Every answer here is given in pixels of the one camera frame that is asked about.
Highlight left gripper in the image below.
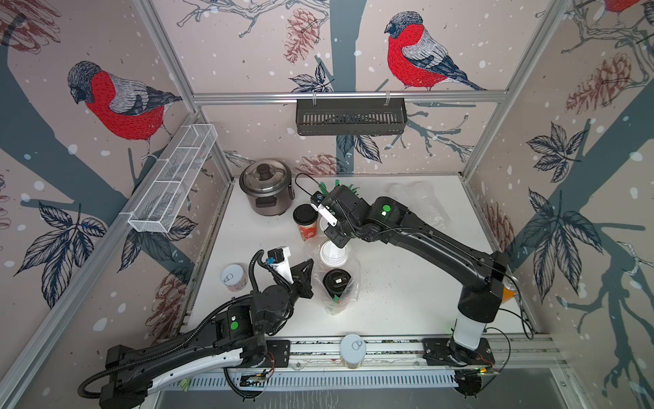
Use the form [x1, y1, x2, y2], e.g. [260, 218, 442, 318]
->
[265, 259, 315, 335]

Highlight red cup black lid front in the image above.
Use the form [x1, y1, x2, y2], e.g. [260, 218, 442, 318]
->
[323, 269, 352, 304]

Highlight red cup black lid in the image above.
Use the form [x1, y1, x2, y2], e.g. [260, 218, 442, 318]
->
[323, 269, 352, 304]
[293, 204, 318, 241]

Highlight clear plastic carrier bag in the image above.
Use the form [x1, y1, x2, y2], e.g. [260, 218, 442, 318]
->
[304, 238, 361, 314]

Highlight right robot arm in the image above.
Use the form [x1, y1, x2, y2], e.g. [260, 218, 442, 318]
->
[311, 185, 509, 367]

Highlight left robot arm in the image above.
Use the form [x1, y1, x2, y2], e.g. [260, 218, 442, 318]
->
[78, 259, 313, 408]

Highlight spare clear plastic bags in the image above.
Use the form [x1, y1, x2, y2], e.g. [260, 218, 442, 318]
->
[388, 182, 452, 233]

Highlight yellow cup white lid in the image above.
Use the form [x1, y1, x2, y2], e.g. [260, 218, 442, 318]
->
[318, 216, 330, 236]

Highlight green straw holder cup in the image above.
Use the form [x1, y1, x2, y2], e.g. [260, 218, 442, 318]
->
[320, 179, 359, 194]

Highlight white can left side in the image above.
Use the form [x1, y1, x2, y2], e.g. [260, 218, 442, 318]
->
[221, 264, 248, 292]

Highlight silver rice cooker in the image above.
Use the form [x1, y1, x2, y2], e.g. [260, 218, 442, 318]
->
[239, 158, 295, 216]

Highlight green snack packet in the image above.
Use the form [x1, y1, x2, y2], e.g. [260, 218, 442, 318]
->
[179, 378, 192, 392]

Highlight orange drink can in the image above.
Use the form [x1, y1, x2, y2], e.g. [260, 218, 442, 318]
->
[502, 278, 518, 304]

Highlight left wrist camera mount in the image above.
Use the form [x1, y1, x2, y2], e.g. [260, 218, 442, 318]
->
[266, 246, 294, 285]

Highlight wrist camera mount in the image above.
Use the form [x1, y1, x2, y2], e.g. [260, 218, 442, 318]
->
[310, 191, 338, 227]
[266, 246, 294, 285]

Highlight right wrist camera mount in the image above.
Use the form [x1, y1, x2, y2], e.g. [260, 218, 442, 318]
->
[310, 191, 338, 227]

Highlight can on front rail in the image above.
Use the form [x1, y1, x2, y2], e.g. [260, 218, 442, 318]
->
[340, 334, 367, 369]

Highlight black hanging wire basket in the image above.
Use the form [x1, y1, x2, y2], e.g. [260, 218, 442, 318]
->
[296, 98, 408, 136]

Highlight white mesh wall shelf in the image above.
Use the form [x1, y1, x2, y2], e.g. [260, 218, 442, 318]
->
[128, 124, 217, 233]

